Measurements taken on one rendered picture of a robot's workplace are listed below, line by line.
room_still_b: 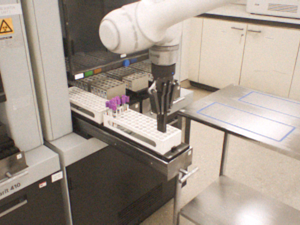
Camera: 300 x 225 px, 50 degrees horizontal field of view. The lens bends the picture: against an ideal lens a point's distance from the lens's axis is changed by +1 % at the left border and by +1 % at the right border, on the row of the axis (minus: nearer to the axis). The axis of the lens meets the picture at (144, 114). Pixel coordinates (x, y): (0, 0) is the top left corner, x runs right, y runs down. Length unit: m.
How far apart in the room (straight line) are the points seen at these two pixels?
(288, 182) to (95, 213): 1.43
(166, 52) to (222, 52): 2.66
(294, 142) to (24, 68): 0.95
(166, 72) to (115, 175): 0.69
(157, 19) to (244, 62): 2.76
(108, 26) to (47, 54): 0.48
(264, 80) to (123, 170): 2.21
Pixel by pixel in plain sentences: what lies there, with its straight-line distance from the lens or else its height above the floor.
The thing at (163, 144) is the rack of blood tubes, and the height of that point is 0.85.
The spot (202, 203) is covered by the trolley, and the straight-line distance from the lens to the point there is 1.69.
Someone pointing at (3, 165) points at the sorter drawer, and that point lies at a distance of 1.14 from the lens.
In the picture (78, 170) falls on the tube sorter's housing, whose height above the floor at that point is 0.62.
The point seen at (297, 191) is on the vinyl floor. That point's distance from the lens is 2.40.
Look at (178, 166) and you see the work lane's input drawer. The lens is 1.08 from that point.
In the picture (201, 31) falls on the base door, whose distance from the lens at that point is 3.67.
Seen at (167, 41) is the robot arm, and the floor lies 1.18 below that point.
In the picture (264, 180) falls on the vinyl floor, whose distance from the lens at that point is 2.42.
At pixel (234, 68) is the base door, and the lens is 3.53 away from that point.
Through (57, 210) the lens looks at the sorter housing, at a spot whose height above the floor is 0.49.
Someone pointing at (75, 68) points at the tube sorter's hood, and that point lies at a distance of 1.26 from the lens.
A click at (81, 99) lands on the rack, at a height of 0.86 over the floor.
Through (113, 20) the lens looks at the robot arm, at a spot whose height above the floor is 1.26.
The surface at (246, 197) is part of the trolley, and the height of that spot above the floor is 0.28.
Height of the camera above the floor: 1.38
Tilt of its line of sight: 26 degrees down
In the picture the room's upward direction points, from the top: straight up
